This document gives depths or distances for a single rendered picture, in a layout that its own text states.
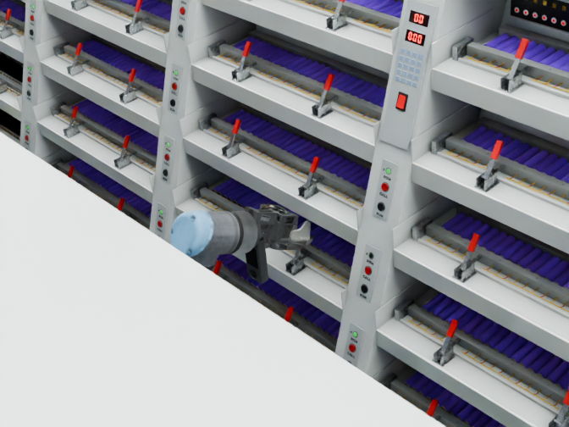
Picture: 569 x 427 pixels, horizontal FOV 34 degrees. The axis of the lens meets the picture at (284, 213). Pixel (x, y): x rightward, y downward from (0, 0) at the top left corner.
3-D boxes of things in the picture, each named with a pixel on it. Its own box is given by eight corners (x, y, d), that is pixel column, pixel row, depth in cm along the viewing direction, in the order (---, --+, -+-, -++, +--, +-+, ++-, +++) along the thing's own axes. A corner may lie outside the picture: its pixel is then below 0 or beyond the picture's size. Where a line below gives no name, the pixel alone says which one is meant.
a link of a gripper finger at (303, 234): (327, 223, 209) (297, 222, 203) (319, 246, 211) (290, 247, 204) (317, 218, 211) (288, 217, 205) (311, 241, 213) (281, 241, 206)
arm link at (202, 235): (161, 241, 189) (178, 201, 186) (207, 241, 199) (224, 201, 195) (185, 268, 184) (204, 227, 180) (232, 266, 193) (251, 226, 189)
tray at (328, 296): (344, 325, 203) (341, 292, 198) (177, 219, 242) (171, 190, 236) (406, 280, 214) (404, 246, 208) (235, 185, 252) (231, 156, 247)
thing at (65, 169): (149, 269, 255) (140, 229, 247) (37, 190, 294) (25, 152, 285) (207, 235, 265) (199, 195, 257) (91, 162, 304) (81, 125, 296)
